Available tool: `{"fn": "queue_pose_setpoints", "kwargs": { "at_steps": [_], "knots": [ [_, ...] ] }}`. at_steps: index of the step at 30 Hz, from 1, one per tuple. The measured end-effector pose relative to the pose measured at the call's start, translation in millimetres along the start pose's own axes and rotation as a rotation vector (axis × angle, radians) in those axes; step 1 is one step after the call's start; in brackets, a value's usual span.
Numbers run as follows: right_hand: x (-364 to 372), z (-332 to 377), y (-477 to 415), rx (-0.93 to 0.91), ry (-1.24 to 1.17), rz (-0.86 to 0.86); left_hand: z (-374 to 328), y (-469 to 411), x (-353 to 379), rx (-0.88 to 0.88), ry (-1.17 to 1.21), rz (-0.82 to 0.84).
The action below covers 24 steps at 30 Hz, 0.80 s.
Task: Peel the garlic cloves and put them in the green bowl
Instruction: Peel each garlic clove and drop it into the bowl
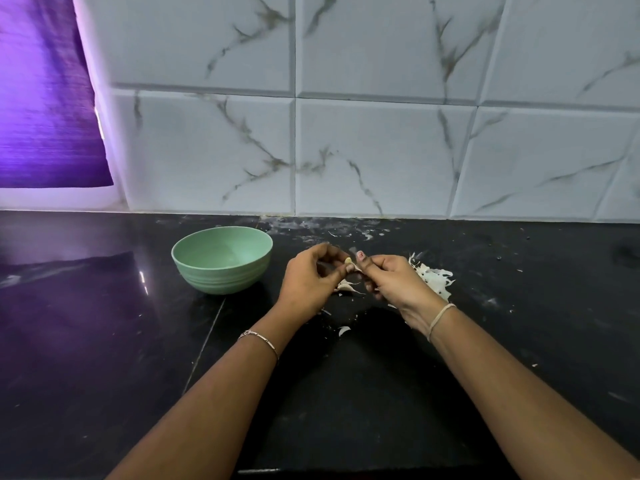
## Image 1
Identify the person's right forearm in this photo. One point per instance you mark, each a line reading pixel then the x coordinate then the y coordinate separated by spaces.
pixel 540 405

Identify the white garlic bulb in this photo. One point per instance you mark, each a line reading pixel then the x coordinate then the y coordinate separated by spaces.
pixel 351 267

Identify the person's right hand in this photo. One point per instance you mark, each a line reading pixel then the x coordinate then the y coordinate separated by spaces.
pixel 398 280

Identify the person's left forearm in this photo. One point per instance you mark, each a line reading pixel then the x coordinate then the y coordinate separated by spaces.
pixel 200 410

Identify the mint green bowl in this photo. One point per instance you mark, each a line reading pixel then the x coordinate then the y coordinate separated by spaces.
pixel 222 258

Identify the small fallen garlic piece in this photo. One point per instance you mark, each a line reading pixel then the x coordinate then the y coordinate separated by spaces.
pixel 344 330

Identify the person's left hand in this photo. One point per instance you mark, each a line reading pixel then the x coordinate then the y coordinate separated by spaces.
pixel 310 280

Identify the garlic clove cluster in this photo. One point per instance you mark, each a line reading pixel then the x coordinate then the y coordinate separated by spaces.
pixel 349 287

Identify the pile of white garlic peels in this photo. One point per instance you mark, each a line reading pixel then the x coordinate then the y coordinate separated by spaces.
pixel 434 278

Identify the bright window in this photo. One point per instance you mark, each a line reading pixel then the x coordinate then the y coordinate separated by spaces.
pixel 99 123

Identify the purple cloth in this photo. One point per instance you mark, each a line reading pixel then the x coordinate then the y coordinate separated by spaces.
pixel 45 90

